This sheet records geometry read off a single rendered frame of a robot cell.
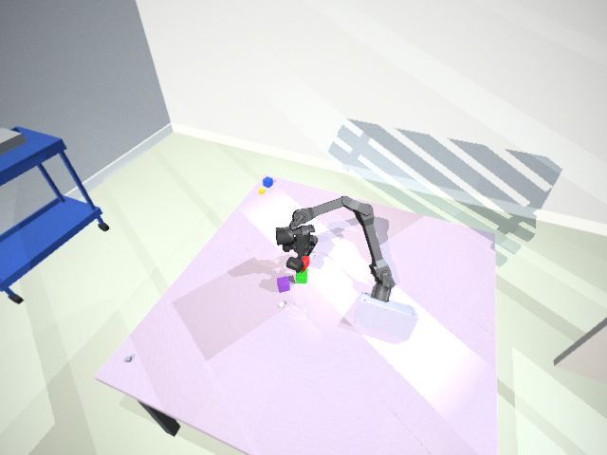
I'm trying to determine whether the purple block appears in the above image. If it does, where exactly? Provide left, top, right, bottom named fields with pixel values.
left=277, top=276, right=290, bottom=293

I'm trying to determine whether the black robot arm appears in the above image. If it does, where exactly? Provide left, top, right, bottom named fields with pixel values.
left=276, top=196, right=395, bottom=302

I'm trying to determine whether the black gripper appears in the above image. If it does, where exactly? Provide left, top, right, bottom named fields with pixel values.
left=285, top=234, right=318, bottom=273

